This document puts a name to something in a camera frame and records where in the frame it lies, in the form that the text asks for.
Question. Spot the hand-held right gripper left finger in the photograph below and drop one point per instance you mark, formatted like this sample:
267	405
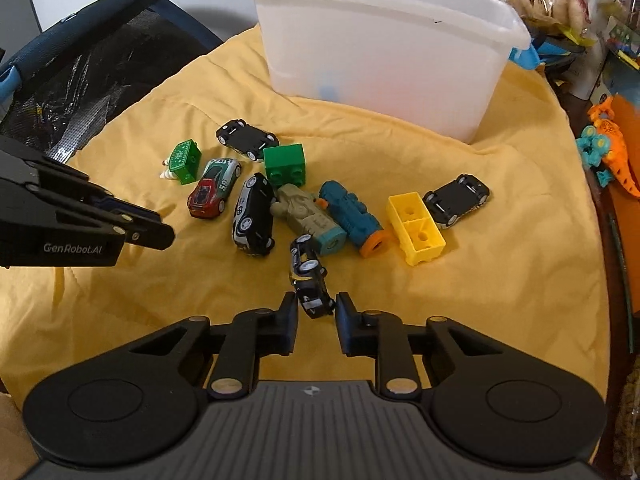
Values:
291	327

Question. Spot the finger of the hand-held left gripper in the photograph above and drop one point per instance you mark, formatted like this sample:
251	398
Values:
150	235
142	212

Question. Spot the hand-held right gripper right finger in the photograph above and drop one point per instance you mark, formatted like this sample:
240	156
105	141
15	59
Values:
344	327

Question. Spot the small black toy jeep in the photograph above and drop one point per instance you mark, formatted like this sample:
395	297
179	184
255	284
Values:
306	275

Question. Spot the translucent white plastic bin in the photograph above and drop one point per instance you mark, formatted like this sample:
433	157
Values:
375	55

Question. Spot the green patterned toy block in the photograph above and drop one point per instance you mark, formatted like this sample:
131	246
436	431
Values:
183	160

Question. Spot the red grey toy car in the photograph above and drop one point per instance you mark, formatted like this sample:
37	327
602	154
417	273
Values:
212	187

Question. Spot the black silver toy car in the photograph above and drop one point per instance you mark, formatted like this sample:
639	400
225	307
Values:
254	215

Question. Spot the teal orange toy train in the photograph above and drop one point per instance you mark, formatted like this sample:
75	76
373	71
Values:
352	217

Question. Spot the yellow building block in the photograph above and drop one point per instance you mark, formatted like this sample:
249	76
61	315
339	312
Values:
415	227

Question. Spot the upturned black toy car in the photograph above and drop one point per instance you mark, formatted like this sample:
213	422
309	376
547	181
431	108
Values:
246	137
456	200

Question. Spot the green building block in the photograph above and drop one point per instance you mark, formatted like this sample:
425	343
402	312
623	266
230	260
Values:
284	162

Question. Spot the black mesh chair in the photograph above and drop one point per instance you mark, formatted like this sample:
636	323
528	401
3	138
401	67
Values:
75	75

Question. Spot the yellow cloth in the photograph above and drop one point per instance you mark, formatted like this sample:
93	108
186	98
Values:
500	280

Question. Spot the teal toy dinosaur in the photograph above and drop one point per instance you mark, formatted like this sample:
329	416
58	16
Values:
592	152

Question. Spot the orange toy dinosaur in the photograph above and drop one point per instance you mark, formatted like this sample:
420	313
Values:
617	147

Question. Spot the colourful toy box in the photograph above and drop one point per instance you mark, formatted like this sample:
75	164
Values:
620	45

